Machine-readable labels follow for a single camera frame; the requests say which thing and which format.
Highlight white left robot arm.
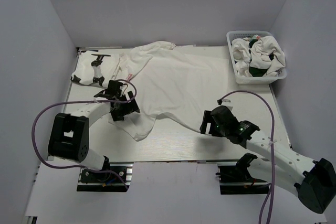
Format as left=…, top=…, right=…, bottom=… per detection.
left=48, top=80, right=140, bottom=182

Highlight folded white t-shirt black print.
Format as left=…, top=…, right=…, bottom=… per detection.
left=71, top=51, right=120, bottom=88

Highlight white plastic basket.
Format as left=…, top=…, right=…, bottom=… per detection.
left=226, top=30, right=287, bottom=84

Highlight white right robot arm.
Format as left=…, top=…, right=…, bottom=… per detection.
left=200, top=105, right=335, bottom=214

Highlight white t-shirt green trim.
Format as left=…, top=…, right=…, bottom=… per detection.
left=109, top=41, right=229, bottom=141

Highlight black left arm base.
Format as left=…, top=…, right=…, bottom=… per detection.
left=77, top=163, right=133, bottom=193

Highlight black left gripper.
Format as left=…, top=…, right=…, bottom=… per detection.
left=111, top=91, right=140, bottom=122

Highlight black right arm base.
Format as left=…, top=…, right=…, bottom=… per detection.
left=216, top=165, right=270, bottom=195

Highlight white t-shirt cartoon print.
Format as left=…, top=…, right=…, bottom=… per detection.
left=231, top=35, right=286, bottom=78

